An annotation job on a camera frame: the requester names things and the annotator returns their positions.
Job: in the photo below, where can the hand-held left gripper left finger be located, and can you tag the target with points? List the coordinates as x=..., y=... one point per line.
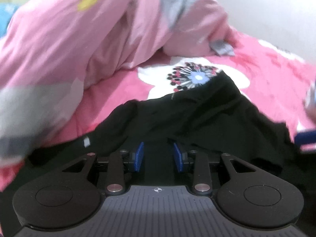
x=139, y=156

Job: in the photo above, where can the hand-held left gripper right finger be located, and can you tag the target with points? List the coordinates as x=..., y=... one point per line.
x=178, y=156

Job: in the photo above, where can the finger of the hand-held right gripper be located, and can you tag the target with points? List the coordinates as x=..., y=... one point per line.
x=306, y=138

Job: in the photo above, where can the black t-shirt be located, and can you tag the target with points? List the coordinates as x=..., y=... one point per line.
x=197, y=118

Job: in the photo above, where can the pink floral bed blanket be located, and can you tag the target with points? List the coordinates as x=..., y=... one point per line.
x=266, y=79

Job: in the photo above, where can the pink rabbit print duvet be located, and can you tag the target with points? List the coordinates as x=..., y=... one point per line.
x=86, y=34

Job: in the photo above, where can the blue printed duvet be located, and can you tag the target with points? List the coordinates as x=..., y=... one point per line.
x=6, y=17

